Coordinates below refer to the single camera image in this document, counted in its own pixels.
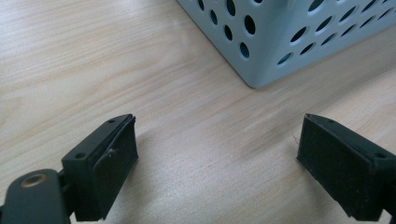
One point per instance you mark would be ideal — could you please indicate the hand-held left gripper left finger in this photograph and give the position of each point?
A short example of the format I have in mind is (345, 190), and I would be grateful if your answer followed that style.
(99, 174)

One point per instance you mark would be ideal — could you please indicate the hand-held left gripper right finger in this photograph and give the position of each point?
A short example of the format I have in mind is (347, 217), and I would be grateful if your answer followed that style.
(339, 174)

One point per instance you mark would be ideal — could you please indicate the grey perforated storage basket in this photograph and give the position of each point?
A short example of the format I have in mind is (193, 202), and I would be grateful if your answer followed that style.
(277, 34)

